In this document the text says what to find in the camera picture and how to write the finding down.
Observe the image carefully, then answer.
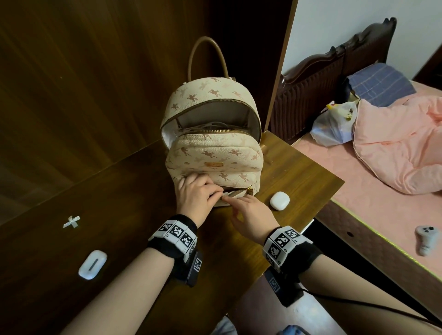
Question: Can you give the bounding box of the person's left forearm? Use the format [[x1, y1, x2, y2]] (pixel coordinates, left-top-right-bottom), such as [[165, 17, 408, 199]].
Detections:
[[60, 248, 175, 335]]

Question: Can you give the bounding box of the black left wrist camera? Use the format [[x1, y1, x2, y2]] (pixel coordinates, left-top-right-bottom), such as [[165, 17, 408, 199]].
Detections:
[[174, 250, 204, 288]]

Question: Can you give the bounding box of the white oval object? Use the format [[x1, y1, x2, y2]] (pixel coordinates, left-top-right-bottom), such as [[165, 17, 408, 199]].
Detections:
[[78, 249, 108, 280]]

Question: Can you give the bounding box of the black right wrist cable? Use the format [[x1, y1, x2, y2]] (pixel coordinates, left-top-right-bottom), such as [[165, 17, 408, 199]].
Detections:
[[302, 291, 442, 327]]

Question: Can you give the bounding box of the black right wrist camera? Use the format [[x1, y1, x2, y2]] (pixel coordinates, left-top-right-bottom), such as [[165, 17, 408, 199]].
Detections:
[[264, 269, 304, 308]]

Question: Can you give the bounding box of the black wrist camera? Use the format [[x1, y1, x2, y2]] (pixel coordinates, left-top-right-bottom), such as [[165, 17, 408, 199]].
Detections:
[[174, 250, 204, 288], [264, 269, 304, 308]]

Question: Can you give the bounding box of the right marker wristband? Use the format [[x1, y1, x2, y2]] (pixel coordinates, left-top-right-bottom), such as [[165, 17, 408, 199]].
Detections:
[[262, 226, 324, 275]]

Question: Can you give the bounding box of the white plastic bag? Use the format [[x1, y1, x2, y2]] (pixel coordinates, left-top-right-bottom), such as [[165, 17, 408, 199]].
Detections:
[[309, 101, 360, 147]]

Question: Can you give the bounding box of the person's right hand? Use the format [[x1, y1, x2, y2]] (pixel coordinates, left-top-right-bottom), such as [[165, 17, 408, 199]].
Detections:
[[221, 194, 280, 246]]

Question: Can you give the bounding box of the person's right forearm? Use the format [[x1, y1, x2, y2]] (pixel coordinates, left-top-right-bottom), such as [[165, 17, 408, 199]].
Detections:
[[298, 254, 442, 335]]

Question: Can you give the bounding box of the beige horse-print backpack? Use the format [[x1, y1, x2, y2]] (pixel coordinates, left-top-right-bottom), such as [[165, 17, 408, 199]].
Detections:
[[160, 36, 265, 207]]

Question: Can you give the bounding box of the white earbuds case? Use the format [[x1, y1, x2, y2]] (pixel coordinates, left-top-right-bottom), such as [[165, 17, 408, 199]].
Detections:
[[269, 191, 290, 211]]

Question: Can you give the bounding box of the brown wooden bed rail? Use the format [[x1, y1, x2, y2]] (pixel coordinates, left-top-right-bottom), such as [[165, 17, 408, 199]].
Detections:
[[316, 200, 442, 320]]

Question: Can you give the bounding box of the person's left hand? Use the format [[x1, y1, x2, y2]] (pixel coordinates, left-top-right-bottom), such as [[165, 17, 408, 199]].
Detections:
[[176, 173, 224, 228]]

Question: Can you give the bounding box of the blue plaid pillow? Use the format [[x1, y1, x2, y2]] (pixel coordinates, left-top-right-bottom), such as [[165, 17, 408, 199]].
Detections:
[[347, 63, 417, 108]]

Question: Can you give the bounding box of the pink quilt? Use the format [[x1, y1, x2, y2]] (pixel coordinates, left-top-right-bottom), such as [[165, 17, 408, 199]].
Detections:
[[352, 95, 442, 196]]

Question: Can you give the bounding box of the person's blue slipper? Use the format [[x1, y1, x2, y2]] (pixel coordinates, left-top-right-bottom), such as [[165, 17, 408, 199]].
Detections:
[[276, 324, 311, 335]]

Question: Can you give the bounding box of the dark wooden cabinet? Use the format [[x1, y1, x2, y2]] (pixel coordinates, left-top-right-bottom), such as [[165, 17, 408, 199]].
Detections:
[[413, 45, 442, 91]]

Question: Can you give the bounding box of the small grey toy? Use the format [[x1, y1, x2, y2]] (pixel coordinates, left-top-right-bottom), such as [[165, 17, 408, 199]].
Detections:
[[415, 225, 440, 257]]

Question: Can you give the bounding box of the dark wooden bed headboard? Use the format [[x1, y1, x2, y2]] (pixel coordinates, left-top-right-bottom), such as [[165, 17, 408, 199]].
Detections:
[[269, 17, 398, 144]]

